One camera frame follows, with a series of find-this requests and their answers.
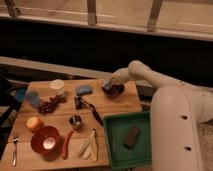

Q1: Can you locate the red-yellow apple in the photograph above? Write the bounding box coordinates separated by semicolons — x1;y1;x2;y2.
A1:
26;117;43;132

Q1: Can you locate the bunch of dark grapes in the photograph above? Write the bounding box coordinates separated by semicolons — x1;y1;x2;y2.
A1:
38;95;67;114

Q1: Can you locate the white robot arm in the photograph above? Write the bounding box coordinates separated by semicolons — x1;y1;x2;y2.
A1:
110;60;213;171

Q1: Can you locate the blue sponge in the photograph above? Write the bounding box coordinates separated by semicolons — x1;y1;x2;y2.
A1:
75;85;92;96

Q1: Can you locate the black handled can opener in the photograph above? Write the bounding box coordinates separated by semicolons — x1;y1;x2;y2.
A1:
74;96;103;125

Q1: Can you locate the purple bowl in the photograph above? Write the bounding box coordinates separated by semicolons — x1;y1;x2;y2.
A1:
103;84;125;98

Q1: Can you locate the small metal cup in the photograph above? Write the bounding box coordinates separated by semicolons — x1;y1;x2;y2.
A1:
69;115;82;130

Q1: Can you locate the white cup inside bowl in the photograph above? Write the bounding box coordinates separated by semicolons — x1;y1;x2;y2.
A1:
43;137;56;149

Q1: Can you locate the green plastic tray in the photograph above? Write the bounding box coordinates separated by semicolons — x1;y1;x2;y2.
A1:
104;111;152;170

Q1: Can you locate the black chair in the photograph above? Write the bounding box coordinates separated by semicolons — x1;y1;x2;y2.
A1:
0;78;27;158

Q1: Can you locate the orange-red bowl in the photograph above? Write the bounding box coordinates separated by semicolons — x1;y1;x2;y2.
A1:
31;126;61;155

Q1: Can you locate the orange carrot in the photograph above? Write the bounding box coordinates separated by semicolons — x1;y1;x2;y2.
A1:
61;130;73;160

